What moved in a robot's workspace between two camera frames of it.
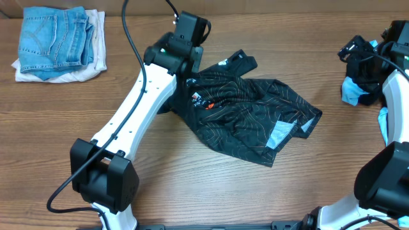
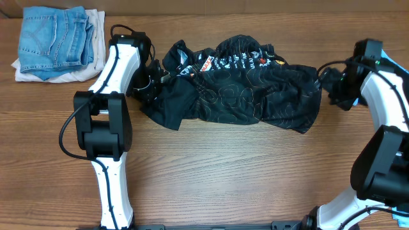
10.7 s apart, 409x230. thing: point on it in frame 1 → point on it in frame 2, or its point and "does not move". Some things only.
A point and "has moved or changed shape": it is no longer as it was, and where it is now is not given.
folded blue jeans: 54,40 does not move
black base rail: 294,225 does not move
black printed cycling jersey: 251,117 has moved or changed shape
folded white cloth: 99,64 does not move
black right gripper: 360,48 → 326,76
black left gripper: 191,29 → 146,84
